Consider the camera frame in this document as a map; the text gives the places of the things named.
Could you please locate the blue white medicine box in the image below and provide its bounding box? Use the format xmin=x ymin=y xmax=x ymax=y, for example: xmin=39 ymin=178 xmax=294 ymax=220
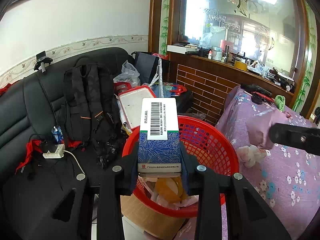
xmin=138 ymin=98 xmax=182 ymax=174

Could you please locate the pink red bag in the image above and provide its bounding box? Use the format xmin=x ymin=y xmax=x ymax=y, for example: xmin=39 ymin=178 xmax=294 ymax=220
xmin=246 ymin=108 xmax=288 ymax=150

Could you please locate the red mesh trash basket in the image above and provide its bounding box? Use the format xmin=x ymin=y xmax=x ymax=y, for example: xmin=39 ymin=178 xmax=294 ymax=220
xmin=133 ymin=115 xmax=239 ymax=218

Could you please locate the purple floral tablecloth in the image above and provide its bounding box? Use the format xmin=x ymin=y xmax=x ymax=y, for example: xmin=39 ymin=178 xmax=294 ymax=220
xmin=215 ymin=86 xmax=319 ymax=239

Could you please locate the green cloth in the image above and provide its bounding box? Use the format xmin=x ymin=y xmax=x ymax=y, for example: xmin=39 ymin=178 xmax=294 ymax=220
xmin=274 ymin=95 xmax=286 ymax=112

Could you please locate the cardboard box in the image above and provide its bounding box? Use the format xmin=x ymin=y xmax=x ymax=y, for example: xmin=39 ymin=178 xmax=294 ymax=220
xmin=120 ymin=195 xmax=185 ymax=239

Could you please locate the black pouch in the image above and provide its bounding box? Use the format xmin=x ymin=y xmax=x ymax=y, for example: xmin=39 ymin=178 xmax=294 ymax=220
xmin=251 ymin=93 xmax=263 ymax=105

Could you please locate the white power strip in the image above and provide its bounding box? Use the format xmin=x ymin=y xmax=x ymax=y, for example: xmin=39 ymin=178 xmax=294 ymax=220
xmin=43 ymin=144 xmax=65 ymax=159

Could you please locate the black backpack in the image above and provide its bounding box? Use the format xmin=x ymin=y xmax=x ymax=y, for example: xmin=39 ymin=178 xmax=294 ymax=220
xmin=60 ymin=56 xmax=126 ymax=169

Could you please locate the red white lidded box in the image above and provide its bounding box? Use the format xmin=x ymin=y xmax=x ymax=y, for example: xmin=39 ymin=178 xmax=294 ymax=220
xmin=117 ymin=85 xmax=156 ymax=130

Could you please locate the clear plastic bag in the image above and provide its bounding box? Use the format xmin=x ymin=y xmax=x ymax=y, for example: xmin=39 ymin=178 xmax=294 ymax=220
xmin=113 ymin=61 xmax=140 ymax=87

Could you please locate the wooden counter ledge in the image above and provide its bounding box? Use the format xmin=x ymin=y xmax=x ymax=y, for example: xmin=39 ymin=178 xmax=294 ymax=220
xmin=169 ymin=52 xmax=293 ymax=125

